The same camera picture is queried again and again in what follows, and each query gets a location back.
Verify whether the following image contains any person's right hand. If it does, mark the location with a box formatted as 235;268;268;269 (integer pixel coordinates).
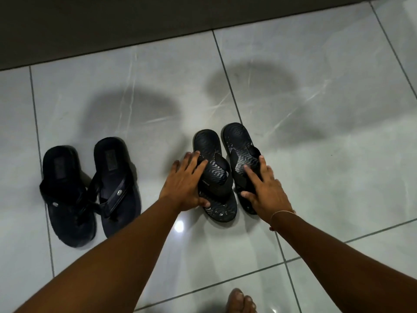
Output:
240;155;295;225

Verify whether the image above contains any person's left hand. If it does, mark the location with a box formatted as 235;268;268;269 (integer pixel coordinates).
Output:
159;151;211;214

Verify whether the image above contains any black wave-patterned flip-flop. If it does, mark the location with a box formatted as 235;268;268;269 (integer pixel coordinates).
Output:
193;129;238;223
221;122;263;215

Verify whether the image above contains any person's left forearm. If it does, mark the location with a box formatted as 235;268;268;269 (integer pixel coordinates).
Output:
13;196;182;313

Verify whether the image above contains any person's right forearm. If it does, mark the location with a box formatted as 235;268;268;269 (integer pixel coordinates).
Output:
269;211;417;313

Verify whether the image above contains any plain black flip-flop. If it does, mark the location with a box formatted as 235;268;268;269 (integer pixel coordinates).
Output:
39;145;97;248
87;137;142;239

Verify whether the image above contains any person's bare foot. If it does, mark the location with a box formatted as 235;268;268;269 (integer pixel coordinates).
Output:
226;288;258;313

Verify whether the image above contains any thin thread bracelet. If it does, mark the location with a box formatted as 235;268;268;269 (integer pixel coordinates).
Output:
269;210;296;232

